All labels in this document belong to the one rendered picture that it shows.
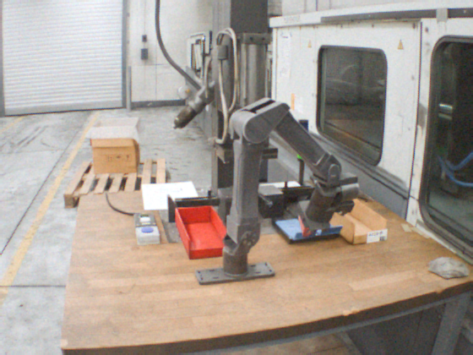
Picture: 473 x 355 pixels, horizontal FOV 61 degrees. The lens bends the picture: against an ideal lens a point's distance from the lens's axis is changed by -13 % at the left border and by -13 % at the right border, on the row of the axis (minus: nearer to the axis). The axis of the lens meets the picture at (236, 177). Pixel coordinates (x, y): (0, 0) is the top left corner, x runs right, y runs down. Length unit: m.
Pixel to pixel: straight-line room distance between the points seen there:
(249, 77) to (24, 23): 9.75
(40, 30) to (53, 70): 1.05
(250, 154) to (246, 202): 0.12
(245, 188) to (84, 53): 9.70
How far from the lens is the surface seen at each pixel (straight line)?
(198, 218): 1.48
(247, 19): 1.50
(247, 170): 1.05
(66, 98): 10.77
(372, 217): 1.48
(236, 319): 1.01
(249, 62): 1.42
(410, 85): 1.74
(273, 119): 1.03
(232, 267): 1.13
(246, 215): 1.08
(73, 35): 10.68
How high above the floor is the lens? 1.47
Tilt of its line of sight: 17 degrees down
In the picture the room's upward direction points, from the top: 1 degrees clockwise
